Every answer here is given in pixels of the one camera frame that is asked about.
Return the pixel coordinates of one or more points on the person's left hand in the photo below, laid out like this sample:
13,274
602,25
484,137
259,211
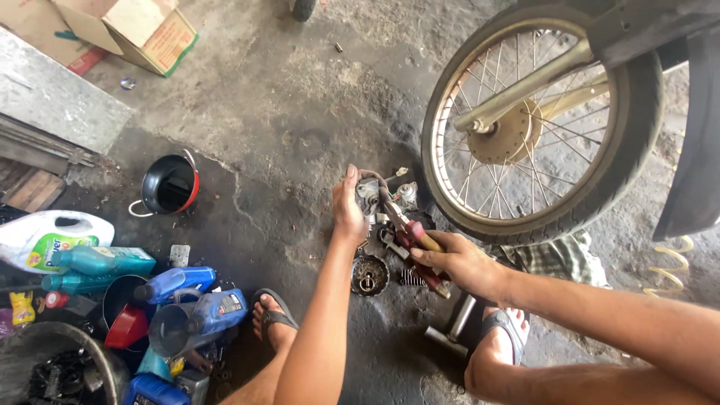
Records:
346,214

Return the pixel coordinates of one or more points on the person's right hand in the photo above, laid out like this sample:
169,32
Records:
469,267

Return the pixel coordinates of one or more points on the grey metal carburetor part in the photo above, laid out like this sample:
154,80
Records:
371,194

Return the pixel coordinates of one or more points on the dark engine casing part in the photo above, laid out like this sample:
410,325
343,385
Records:
388,239

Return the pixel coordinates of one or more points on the grey metal tube wrench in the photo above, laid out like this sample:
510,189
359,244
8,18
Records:
458,320

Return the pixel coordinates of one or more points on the round metal clutch part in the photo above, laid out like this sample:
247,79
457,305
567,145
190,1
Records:
369,275

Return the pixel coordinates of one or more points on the grey right sandal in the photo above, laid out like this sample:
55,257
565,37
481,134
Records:
506,329

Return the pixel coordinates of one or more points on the grey sandal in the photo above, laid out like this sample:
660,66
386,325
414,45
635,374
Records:
275,316
506,329

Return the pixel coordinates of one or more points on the person's right foot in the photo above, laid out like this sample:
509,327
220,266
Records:
492,346

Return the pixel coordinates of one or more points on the person's foot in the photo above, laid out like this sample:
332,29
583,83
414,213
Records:
278,332
492,346

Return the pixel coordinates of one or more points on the checked cloth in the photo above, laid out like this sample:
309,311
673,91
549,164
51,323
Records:
562,259

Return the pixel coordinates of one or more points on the grey left sandal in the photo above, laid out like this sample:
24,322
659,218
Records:
275,316

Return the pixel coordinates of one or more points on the person's left foot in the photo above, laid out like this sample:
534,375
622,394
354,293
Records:
278,332

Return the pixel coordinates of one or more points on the person's right leg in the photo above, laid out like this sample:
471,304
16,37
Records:
562,385

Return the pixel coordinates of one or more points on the person's leg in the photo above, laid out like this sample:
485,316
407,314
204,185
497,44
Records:
562,385
259,385

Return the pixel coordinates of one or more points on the blue oil bottle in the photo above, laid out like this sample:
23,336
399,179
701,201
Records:
219,312
154,391
180,281

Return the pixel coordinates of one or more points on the small metal plate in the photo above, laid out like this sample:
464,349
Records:
180,256

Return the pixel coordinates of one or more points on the black and red funnel pan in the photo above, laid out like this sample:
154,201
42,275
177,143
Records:
169,185

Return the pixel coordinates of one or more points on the spoked motorcycle wheel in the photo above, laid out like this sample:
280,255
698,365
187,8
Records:
630,169

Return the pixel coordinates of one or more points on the silver motorcycle fork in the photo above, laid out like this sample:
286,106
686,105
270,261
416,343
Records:
529,84

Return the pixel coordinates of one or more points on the person's left leg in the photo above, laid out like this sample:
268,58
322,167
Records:
259,385

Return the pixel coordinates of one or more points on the small black tyre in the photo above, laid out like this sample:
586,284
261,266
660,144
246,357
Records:
302,8

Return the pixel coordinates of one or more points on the grey metal funnel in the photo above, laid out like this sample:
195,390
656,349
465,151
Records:
169,332

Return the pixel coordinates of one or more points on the black round bucket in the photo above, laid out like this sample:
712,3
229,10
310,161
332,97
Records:
121,292

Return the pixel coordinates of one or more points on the teal oil bottle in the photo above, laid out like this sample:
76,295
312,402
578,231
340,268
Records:
109,260
79,282

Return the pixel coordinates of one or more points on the red plastic funnel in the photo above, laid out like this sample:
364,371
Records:
126,329

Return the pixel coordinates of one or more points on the black motorcycle fender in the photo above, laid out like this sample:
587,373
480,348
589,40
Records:
697,157

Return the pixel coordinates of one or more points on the shiny bottle cap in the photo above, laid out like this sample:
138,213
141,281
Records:
127,84

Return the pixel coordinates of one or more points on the open cardboard box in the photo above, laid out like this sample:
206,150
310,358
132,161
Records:
129,28

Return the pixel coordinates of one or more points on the dark motorcycle body panel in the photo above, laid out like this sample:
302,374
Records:
647,25

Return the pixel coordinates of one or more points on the red round cap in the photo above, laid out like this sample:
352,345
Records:
56,299

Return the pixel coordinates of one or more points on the white detergent jug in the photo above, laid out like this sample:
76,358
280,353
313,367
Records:
39,236

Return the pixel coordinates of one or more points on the grey concrete slab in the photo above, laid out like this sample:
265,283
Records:
56,95

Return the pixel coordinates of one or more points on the bundle of metal bars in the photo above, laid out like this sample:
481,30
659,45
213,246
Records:
39,146

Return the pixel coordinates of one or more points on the wooden planks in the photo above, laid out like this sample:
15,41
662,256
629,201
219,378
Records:
31,188

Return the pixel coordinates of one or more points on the grey basin of greasy parts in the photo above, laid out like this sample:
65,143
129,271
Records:
56,365

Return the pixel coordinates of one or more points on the yellow packet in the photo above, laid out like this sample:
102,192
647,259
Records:
22,308

